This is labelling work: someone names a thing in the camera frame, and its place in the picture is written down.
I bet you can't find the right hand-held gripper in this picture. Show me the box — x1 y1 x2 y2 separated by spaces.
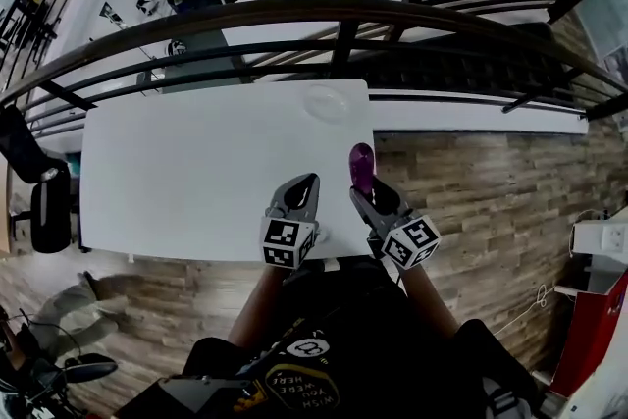
348 174 443 271

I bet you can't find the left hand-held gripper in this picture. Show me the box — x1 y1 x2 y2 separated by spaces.
259 172 333 271

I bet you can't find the purple eggplant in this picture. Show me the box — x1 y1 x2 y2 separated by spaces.
348 142 376 193

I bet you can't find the person's right forearm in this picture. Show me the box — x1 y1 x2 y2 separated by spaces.
398 263 463 340

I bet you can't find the person's left forearm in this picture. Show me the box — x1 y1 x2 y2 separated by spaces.
227 262 291 350

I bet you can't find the person's black printed shirt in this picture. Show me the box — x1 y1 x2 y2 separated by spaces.
182 254 542 419

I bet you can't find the black metal railing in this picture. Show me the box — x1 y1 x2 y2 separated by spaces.
0 0 628 124

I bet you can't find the white box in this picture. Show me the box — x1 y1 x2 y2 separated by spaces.
570 217 628 257

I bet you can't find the black chest-mounted device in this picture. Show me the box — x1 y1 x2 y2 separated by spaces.
117 374 257 419

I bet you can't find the red box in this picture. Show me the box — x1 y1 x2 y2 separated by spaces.
548 269 628 399

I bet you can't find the grey cloth bag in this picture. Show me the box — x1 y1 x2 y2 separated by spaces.
32 270 130 360

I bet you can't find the black office chair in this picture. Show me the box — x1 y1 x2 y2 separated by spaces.
0 104 76 255

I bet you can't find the black tripod equipment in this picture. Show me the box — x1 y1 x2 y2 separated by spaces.
0 306 120 419

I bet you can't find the white cable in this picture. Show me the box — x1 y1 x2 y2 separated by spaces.
490 283 556 340

